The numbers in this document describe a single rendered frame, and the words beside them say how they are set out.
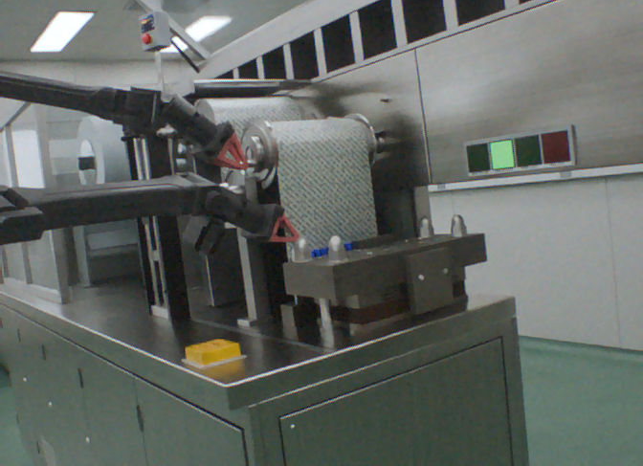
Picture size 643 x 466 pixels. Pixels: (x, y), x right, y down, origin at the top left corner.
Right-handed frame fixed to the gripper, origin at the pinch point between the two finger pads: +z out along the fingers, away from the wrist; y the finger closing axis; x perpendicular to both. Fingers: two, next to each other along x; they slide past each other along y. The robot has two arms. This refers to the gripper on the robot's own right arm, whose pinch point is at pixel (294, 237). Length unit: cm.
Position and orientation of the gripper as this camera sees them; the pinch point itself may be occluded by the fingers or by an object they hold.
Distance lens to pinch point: 129.3
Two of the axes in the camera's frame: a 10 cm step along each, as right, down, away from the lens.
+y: 5.8, -0.3, -8.2
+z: 7.6, 3.8, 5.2
